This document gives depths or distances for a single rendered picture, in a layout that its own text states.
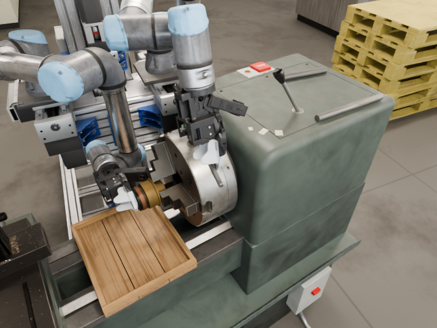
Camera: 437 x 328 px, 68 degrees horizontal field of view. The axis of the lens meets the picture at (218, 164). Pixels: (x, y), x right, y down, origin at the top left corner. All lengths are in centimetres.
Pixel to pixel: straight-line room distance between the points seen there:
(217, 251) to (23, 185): 214
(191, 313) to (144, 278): 37
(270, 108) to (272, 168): 24
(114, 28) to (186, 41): 18
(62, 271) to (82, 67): 64
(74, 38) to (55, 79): 64
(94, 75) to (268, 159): 56
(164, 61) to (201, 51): 86
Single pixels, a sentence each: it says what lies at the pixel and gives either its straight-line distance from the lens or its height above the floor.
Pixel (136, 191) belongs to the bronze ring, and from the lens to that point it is 100.
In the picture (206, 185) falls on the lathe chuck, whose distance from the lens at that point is 92.
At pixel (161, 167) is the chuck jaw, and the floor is 114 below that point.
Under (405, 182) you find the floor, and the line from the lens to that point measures 300.
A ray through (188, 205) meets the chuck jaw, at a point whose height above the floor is 111.
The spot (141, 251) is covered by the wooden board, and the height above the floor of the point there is 89.
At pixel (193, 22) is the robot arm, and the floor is 161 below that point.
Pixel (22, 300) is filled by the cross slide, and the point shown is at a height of 97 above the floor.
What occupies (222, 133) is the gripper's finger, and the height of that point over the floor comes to 139.
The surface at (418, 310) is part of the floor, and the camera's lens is 228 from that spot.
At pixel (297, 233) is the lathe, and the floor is 78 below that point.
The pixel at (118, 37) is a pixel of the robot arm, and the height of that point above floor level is 156.
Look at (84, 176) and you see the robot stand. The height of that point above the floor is 21.
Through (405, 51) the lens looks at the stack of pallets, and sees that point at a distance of 336.
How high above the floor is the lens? 180
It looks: 40 degrees down
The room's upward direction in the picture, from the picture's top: straight up
